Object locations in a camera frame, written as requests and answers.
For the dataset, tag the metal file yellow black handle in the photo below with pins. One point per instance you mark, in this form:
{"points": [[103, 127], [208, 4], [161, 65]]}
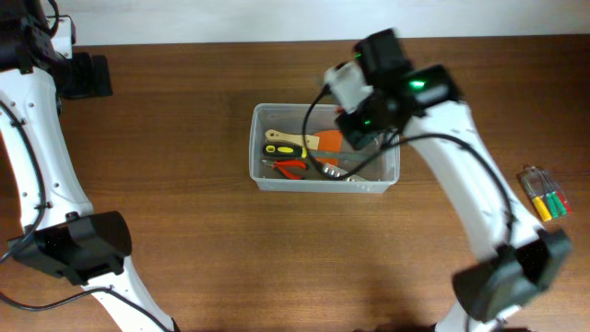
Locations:
{"points": [[295, 151]]}

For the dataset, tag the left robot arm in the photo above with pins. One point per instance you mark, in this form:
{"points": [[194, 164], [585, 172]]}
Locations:
{"points": [[63, 236]]}

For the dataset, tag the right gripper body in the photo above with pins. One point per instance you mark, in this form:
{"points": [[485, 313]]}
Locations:
{"points": [[361, 124]]}

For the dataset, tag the small red handled cutters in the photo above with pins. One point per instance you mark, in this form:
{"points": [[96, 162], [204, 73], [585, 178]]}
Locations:
{"points": [[288, 168]]}

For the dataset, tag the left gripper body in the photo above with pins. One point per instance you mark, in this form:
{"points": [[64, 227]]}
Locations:
{"points": [[87, 80]]}

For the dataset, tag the clear plastic container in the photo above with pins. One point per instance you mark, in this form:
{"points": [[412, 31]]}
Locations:
{"points": [[287, 118]]}

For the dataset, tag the orange scraper wooden handle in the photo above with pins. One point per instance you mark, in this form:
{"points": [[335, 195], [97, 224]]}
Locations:
{"points": [[326, 141]]}

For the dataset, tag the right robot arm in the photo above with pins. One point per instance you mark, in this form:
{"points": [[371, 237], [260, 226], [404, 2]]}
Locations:
{"points": [[518, 259]]}

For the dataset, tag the socket set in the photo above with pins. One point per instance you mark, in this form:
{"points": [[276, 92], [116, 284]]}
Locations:
{"points": [[332, 172]]}

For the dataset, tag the screwdriver set clear case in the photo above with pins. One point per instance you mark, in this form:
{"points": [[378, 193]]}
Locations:
{"points": [[544, 192]]}

